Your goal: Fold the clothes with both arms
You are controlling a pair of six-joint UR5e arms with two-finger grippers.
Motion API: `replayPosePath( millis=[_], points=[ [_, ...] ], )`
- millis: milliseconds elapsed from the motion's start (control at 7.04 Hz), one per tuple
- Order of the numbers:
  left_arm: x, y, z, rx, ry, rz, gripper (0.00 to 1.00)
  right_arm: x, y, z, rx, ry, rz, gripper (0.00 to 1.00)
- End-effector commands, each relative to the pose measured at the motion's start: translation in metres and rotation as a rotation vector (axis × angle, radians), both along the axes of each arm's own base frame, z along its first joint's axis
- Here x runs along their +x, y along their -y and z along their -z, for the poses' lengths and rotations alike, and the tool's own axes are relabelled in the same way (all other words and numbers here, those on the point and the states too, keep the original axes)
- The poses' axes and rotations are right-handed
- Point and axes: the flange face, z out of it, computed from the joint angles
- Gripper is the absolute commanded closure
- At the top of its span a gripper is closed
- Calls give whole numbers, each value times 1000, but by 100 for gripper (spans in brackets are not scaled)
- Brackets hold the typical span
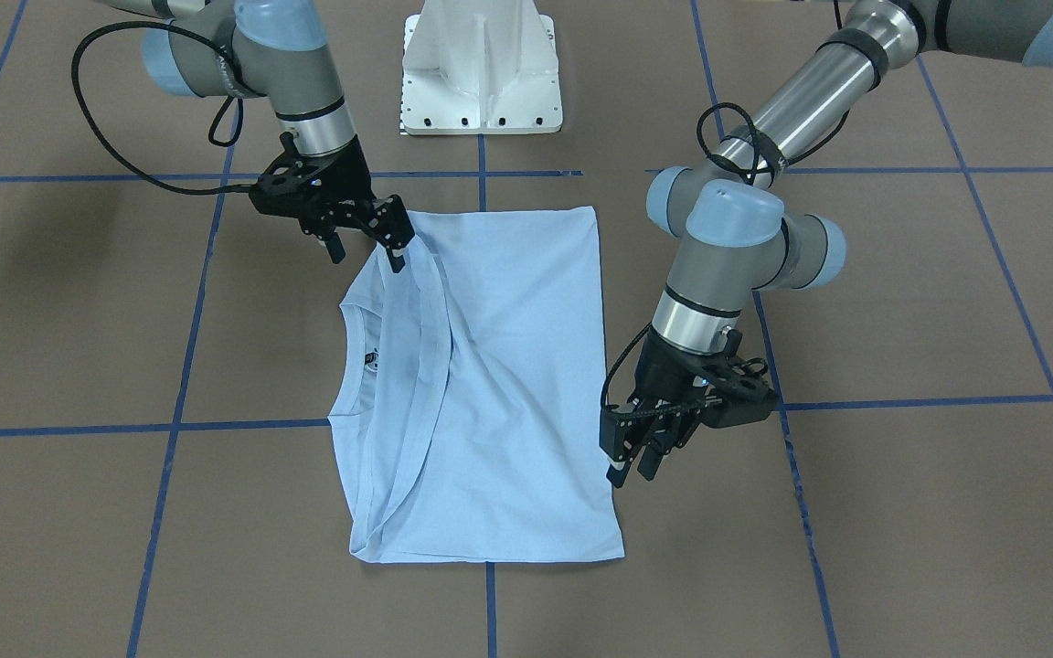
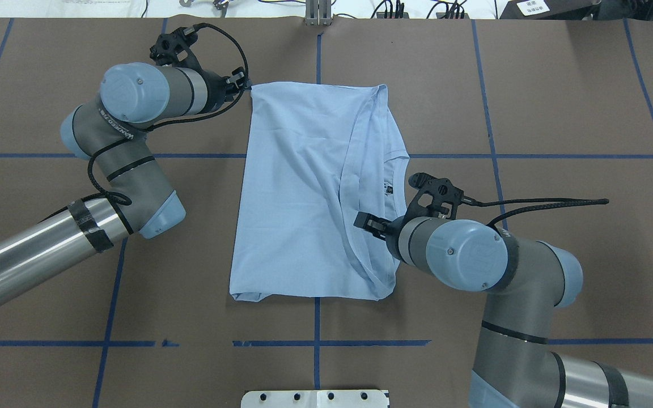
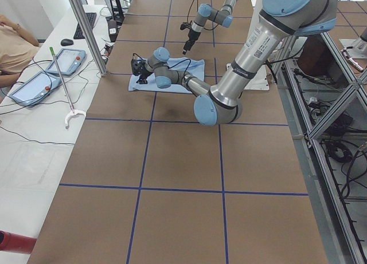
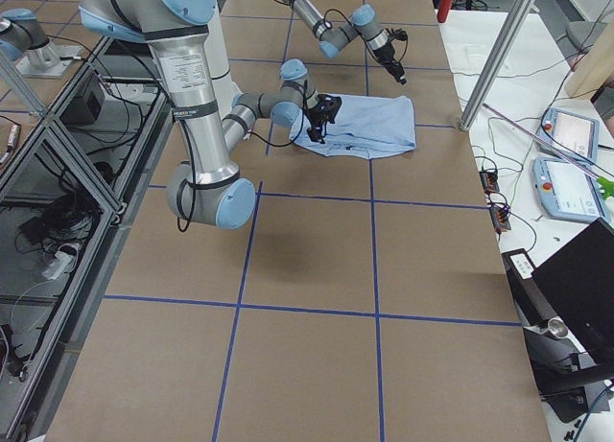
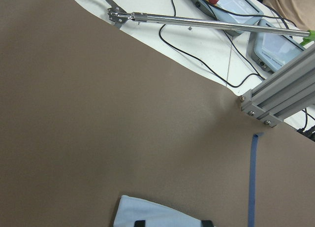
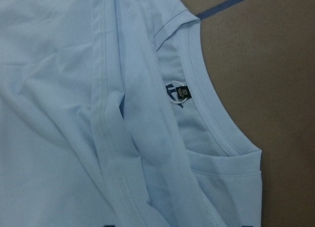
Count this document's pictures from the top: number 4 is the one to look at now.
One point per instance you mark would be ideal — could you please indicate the upper teach pendant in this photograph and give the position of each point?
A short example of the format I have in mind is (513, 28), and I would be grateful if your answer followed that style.
(577, 134)

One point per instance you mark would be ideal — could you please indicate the red fire extinguisher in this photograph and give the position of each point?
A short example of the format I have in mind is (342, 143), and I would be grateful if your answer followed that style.
(444, 6)

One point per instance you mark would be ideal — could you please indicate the black power box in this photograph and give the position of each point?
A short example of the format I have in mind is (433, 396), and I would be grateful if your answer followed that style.
(85, 107)

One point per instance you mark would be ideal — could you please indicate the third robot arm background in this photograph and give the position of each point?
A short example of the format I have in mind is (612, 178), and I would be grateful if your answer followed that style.
(24, 41)

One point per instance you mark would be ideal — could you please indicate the metal reacher grabber tool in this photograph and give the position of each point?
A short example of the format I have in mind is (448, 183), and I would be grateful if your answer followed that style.
(605, 184)

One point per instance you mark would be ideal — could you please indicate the lower teach pendant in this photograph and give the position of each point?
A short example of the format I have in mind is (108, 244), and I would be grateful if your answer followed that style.
(566, 193)

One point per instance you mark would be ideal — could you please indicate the teach pendant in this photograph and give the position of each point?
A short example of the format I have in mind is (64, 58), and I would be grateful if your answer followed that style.
(577, 134)
(566, 193)

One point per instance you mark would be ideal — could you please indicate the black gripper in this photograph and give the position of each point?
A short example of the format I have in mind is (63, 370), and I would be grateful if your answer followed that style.
(317, 124)
(387, 56)

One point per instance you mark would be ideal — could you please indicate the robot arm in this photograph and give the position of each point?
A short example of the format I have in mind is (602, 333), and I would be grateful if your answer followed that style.
(209, 187)
(334, 31)

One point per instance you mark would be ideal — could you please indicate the black monitor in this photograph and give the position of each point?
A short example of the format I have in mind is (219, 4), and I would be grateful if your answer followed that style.
(577, 282)

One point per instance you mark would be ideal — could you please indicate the light blue t-shirt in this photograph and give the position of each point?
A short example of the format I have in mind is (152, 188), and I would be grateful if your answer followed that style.
(365, 127)

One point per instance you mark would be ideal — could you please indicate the aluminium frame post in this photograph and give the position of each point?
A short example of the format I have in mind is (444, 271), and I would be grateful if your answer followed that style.
(502, 44)

